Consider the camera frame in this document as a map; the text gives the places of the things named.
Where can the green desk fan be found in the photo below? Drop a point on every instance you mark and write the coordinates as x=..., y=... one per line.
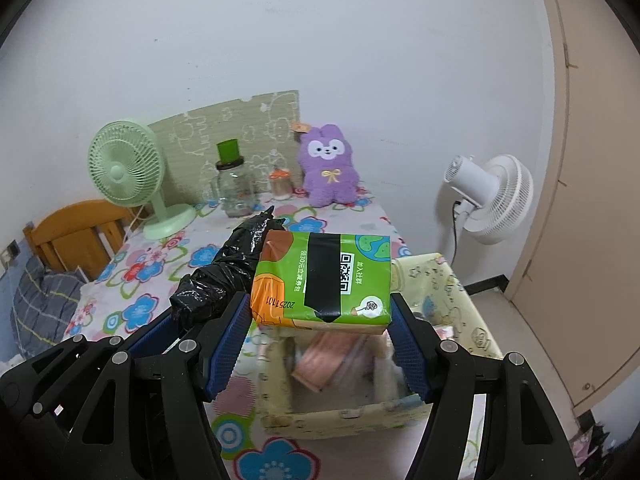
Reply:
x=120, y=170

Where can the beige door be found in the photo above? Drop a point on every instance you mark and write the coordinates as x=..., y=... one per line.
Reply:
x=600, y=210

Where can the grey plaid pillow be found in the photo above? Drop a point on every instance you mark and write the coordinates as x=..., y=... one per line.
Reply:
x=45, y=305

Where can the purple plush bunny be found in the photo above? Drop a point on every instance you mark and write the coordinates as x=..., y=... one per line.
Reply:
x=327, y=175

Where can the green patterned board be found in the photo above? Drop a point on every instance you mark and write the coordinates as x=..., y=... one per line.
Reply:
x=200, y=130

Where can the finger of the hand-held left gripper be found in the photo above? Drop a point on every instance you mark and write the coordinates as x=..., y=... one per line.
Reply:
x=155, y=330

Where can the pink and black bag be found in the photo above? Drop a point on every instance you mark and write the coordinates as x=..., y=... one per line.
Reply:
x=595, y=445

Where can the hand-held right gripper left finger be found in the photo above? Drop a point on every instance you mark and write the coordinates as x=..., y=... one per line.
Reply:
x=227, y=345

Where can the wall socket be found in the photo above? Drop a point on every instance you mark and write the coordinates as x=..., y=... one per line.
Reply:
x=11, y=250

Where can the yellow patterned box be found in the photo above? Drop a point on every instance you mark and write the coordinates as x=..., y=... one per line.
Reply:
x=465, y=320

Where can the pink face mask packet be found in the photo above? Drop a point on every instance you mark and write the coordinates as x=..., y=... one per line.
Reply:
x=325, y=360

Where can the black plastic bag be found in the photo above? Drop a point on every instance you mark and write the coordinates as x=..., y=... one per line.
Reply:
x=220, y=275

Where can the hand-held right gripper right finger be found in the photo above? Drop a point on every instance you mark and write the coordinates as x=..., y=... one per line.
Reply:
x=412, y=347

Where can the small jar with orange lid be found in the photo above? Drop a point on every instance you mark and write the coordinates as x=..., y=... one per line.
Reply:
x=281, y=187

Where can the white fan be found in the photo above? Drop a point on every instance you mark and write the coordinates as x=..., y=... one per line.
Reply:
x=495, y=195

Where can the green orange tissue packet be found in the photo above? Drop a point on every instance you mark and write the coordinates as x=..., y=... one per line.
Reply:
x=300, y=270

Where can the glass jar with green cap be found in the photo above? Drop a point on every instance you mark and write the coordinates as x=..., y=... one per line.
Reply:
x=235, y=190

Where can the wooden chair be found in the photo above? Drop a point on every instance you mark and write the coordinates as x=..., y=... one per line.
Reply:
x=65, y=240

